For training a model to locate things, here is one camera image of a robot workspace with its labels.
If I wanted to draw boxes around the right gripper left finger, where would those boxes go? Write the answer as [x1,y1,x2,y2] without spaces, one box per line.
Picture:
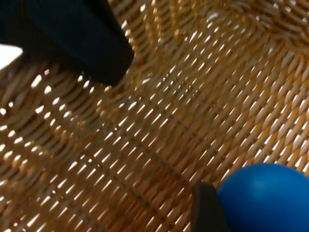
[0,0,135,87]

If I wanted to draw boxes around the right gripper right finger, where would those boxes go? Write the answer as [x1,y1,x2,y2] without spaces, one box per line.
[190,182,231,232]

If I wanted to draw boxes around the blue ball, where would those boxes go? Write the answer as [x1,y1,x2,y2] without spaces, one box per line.
[216,162,309,232]

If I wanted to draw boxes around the pale brown wicker basket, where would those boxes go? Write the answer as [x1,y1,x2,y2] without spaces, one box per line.
[0,0,309,232]

